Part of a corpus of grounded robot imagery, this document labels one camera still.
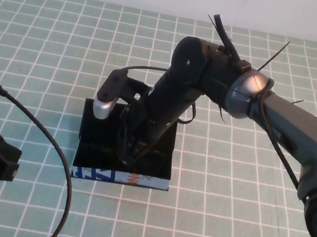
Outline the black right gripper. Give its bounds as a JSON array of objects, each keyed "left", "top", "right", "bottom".
[{"left": 111, "top": 67, "right": 203, "bottom": 179}]

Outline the black glasses case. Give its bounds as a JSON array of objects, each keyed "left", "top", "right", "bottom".
[{"left": 70, "top": 97, "right": 183, "bottom": 195}]

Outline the green checked tablecloth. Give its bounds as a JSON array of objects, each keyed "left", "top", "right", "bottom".
[{"left": 0, "top": 0, "right": 317, "bottom": 237}]

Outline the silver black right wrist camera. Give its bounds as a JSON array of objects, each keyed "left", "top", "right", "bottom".
[{"left": 91, "top": 65, "right": 155, "bottom": 128}]

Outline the black left camera cable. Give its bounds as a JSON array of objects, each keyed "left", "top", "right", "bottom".
[{"left": 0, "top": 83, "right": 91, "bottom": 237}]

